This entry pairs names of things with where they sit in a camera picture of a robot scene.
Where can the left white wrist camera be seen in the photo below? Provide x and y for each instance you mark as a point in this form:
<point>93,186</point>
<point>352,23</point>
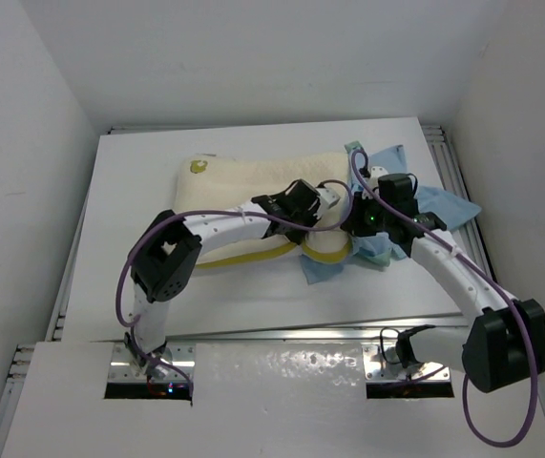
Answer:
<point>328,199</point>

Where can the aluminium frame rail right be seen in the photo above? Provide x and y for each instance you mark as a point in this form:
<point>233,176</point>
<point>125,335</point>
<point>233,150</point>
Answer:
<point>452,179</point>

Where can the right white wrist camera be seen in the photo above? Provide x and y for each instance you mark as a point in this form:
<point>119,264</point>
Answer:
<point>377,171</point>

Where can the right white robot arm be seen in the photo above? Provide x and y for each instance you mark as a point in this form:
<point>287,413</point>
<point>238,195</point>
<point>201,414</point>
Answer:
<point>505,343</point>

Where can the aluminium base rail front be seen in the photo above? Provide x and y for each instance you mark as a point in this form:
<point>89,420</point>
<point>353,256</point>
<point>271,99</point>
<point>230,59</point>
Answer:
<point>374,350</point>

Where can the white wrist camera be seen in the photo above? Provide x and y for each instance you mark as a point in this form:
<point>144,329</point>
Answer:
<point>328,199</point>
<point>377,171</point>

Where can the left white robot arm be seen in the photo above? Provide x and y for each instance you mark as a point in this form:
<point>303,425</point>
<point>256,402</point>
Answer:
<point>163,261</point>

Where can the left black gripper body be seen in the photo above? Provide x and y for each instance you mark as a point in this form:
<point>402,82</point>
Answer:
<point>307,217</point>

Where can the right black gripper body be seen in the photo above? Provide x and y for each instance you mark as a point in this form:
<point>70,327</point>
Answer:
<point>368,217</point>

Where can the cream yellow pillow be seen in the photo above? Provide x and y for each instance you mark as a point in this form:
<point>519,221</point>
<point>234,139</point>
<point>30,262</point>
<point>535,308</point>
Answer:
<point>221,183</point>

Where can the blue green pillowcase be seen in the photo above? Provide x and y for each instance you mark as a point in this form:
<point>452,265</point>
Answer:
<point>439,205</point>

